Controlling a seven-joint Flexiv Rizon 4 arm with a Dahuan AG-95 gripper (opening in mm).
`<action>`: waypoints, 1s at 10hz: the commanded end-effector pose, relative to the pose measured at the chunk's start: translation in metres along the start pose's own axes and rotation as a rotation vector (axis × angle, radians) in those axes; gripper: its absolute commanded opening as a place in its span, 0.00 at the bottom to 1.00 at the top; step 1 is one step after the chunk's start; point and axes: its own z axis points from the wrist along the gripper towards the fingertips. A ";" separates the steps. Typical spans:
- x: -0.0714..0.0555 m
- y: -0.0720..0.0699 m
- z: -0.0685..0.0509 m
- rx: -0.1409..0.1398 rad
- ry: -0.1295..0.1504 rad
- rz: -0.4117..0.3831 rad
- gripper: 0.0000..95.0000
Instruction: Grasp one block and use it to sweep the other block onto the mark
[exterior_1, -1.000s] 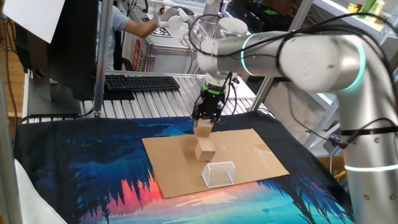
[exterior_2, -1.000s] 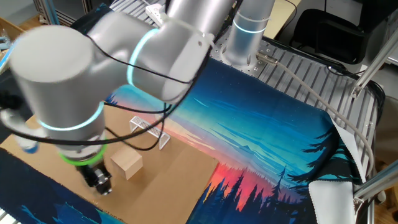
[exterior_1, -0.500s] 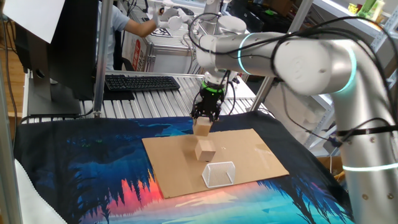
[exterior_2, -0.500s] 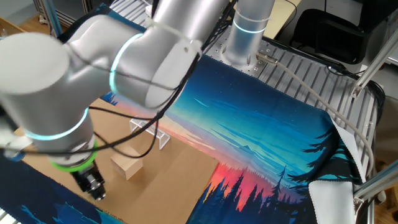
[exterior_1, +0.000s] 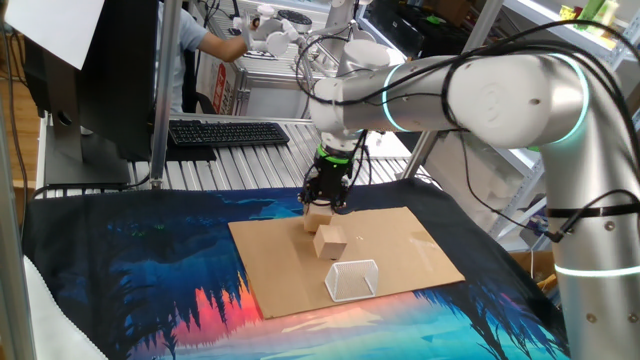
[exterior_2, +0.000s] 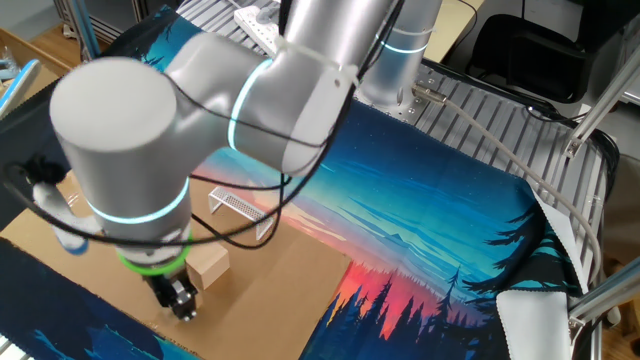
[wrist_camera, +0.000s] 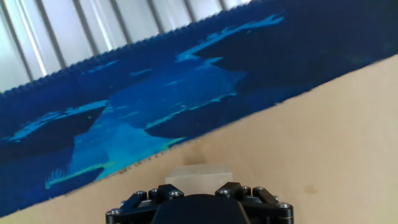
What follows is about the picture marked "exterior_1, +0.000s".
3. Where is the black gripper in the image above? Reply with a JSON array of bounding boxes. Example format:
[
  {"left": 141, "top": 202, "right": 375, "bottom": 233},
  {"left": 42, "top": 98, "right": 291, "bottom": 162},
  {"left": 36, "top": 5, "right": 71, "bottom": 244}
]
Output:
[{"left": 298, "top": 158, "right": 354, "bottom": 211}]

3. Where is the light wooden cube block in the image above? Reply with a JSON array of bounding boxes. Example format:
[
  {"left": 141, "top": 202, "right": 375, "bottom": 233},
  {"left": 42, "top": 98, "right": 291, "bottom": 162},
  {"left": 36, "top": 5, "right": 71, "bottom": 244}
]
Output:
[
  {"left": 312, "top": 224, "right": 349, "bottom": 261},
  {"left": 302, "top": 202, "right": 335, "bottom": 234}
]

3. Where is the white handheld device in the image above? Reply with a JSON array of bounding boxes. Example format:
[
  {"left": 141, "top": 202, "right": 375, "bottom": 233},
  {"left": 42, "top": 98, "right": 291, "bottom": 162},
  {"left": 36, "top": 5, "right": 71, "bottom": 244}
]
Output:
[{"left": 232, "top": 3, "right": 301, "bottom": 56}]

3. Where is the bare person forearm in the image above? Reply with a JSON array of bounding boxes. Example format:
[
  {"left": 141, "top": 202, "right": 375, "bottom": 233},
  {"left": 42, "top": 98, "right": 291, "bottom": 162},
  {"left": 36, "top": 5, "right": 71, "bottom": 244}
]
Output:
[{"left": 197, "top": 32, "right": 250, "bottom": 64}]

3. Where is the brown cardboard sheet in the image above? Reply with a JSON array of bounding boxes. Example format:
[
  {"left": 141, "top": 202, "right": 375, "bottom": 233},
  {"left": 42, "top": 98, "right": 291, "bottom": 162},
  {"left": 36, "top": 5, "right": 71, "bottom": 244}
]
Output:
[{"left": 228, "top": 205, "right": 467, "bottom": 320}]

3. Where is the white mesh toy goal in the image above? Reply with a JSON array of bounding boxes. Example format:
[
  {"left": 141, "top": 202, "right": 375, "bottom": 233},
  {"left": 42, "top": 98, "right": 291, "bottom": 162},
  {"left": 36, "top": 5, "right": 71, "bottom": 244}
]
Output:
[{"left": 323, "top": 258, "right": 380, "bottom": 303}]

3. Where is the clear tape strip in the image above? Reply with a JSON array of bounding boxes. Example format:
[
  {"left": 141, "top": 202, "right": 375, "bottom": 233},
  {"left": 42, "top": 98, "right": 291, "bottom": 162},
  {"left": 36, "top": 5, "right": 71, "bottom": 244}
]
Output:
[{"left": 407, "top": 230, "right": 439, "bottom": 259}]

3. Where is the silver equipment case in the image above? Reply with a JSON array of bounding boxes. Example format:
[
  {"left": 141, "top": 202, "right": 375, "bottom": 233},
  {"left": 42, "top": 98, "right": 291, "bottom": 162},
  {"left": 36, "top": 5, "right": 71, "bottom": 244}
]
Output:
[{"left": 234, "top": 59, "right": 321, "bottom": 121}]

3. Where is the black keyboard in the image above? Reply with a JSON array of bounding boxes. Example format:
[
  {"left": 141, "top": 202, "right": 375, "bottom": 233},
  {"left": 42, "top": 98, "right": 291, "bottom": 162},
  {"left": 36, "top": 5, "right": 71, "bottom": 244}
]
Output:
[{"left": 167, "top": 118, "right": 291, "bottom": 149}]

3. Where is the red white sign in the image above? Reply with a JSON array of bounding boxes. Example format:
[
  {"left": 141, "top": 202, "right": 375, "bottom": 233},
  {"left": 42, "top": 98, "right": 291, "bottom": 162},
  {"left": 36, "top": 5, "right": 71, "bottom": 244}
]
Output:
[{"left": 211, "top": 64, "right": 237, "bottom": 115}]

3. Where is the white packing foam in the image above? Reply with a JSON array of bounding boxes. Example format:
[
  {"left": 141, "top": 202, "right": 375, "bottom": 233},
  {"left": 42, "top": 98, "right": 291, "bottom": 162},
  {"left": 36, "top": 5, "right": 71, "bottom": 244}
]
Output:
[{"left": 424, "top": 132, "right": 544, "bottom": 231}]

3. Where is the round black device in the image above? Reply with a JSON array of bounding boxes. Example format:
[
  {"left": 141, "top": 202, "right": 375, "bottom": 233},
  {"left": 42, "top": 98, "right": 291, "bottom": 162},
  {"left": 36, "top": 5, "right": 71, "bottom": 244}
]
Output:
[{"left": 276, "top": 8, "right": 314, "bottom": 32}]

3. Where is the person in blue shirt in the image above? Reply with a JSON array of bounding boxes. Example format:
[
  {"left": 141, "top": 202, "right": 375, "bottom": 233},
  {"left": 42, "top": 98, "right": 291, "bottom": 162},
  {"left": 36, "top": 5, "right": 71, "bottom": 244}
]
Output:
[{"left": 159, "top": 7, "right": 211, "bottom": 115}]

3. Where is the forest sunset printed cloth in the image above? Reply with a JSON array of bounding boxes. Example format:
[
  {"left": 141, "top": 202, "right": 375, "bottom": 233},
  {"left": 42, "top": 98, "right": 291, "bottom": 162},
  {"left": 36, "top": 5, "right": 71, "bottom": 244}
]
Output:
[{"left": 22, "top": 177, "right": 571, "bottom": 360}]

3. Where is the brown cardboard box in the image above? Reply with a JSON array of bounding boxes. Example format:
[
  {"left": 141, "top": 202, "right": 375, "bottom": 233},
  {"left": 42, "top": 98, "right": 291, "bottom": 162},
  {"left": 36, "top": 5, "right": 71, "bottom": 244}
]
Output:
[{"left": 509, "top": 249, "right": 559, "bottom": 296}]

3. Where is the black computer monitor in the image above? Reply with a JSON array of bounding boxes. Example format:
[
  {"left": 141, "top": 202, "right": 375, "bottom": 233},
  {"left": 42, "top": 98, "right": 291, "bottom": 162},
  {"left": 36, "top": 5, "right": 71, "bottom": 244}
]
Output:
[{"left": 22, "top": 0, "right": 161, "bottom": 189}]

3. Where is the white metal shelf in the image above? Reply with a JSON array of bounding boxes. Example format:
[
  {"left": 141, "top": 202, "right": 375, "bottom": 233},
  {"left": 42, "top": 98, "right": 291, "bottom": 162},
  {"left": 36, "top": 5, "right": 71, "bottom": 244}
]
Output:
[{"left": 462, "top": 0, "right": 640, "bottom": 241}]

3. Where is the white paper sheet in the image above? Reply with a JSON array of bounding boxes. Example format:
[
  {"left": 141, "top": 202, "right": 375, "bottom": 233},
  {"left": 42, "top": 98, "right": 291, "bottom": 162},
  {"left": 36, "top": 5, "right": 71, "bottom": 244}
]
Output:
[{"left": 3, "top": 0, "right": 106, "bottom": 71}]

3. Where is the green bottle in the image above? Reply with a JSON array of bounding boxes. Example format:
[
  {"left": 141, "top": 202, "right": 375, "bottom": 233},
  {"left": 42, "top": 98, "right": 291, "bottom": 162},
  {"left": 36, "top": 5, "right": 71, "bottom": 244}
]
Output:
[{"left": 573, "top": 0, "right": 607, "bottom": 29}]

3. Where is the green wrist adapter ring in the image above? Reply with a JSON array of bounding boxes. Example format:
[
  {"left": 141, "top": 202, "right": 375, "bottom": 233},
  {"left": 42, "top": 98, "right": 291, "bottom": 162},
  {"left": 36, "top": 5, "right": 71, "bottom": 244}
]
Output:
[{"left": 315, "top": 143, "right": 354, "bottom": 165}]

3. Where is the aluminium frame post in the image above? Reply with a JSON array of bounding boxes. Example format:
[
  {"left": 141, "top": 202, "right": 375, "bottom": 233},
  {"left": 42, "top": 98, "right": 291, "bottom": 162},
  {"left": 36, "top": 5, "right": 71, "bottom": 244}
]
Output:
[
  {"left": 0, "top": 89, "right": 37, "bottom": 360},
  {"left": 148, "top": 0, "right": 184, "bottom": 191}
]

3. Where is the black monitor cable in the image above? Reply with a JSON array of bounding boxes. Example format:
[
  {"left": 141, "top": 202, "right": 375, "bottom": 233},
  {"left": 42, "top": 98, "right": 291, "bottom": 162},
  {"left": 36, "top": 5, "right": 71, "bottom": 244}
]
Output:
[{"left": 30, "top": 172, "right": 152, "bottom": 201}]

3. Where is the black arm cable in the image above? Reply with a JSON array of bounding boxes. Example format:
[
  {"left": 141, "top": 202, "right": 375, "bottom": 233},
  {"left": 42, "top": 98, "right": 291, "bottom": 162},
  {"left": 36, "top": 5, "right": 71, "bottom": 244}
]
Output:
[
  {"left": 294, "top": 39, "right": 640, "bottom": 244},
  {"left": 294, "top": 19, "right": 640, "bottom": 131}
]

